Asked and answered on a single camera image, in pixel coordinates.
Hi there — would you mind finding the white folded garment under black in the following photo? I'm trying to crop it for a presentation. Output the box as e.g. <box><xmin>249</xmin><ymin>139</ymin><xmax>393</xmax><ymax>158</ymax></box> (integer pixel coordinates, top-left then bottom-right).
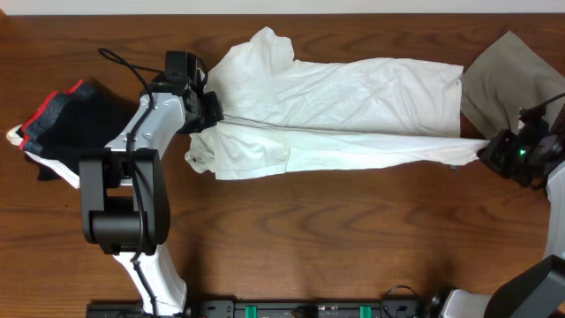
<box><xmin>6</xmin><ymin>125</ymin><xmax>79</xmax><ymax>189</ymax></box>

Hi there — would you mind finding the black folded garment red trim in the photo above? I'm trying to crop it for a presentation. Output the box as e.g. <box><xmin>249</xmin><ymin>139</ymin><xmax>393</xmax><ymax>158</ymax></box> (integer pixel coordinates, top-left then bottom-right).
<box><xmin>17</xmin><ymin>79</ymin><xmax>137</xmax><ymax>181</ymax></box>

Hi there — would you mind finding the grey-olive garment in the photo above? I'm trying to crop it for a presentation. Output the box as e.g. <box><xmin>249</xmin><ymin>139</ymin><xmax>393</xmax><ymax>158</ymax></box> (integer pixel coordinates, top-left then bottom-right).
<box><xmin>461</xmin><ymin>31</ymin><xmax>564</xmax><ymax>140</ymax></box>

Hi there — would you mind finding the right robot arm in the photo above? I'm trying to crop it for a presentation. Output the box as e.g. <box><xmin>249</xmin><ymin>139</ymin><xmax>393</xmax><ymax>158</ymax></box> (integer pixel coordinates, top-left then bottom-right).
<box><xmin>436</xmin><ymin>119</ymin><xmax>564</xmax><ymax>318</ymax></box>

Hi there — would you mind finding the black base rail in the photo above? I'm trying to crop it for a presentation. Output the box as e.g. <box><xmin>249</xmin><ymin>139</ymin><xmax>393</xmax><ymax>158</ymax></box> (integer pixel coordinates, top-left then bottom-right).
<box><xmin>86</xmin><ymin>285</ymin><xmax>442</xmax><ymax>318</ymax></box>

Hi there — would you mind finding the white t-shirt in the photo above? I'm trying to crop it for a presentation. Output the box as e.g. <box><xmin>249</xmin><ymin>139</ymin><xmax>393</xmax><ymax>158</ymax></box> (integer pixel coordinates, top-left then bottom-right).
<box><xmin>185</xmin><ymin>28</ymin><xmax>486</xmax><ymax>180</ymax></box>

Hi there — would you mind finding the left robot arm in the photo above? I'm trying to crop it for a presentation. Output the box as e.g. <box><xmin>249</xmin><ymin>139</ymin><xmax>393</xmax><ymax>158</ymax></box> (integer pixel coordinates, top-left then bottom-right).
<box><xmin>79</xmin><ymin>82</ymin><xmax>223</xmax><ymax>317</ymax></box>

